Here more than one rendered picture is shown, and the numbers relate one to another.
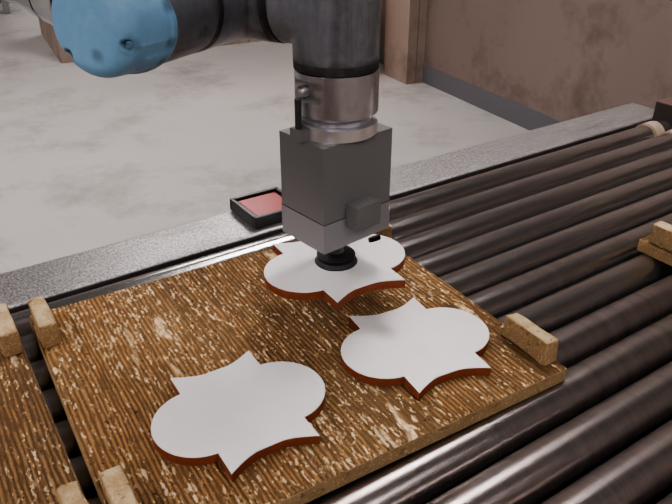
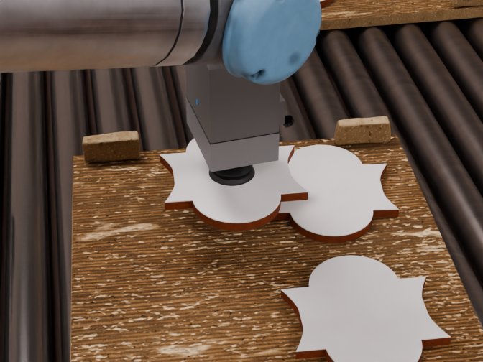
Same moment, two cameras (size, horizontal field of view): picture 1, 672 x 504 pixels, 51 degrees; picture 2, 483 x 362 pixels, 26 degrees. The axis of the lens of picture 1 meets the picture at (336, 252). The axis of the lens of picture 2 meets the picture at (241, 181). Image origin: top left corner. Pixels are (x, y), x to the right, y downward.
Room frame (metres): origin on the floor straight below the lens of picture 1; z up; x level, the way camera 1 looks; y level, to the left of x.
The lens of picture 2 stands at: (0.28, 0.72, 1.56)
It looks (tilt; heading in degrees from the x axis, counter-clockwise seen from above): 36 degrees down; 294
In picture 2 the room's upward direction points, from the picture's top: straight up
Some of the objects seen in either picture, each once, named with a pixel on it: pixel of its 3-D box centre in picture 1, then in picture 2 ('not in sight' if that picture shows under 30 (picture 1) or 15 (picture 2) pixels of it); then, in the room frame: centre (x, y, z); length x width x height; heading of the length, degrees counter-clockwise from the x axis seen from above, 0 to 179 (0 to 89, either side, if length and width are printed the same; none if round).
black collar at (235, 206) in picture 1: (266, 207); not in sight; (0.89, 0.10, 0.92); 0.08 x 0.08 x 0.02; 34
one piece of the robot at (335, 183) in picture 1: (341, 179); (244, 86); (0.61, -0.01, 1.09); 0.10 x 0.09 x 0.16; 41
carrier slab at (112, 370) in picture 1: (283, 346); (264, 274); (0.56, 0.05, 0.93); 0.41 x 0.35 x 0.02; 121
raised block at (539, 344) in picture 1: (529, 337); (362, 130); (0.55, -0.18, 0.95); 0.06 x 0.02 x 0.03; 31
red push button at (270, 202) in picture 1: (266, 208); not in sight; (0.89, 0.10, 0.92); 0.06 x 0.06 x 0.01; 34
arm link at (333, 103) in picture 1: (333, 93); not in sight; (0.62, 0.00, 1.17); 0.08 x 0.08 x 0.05
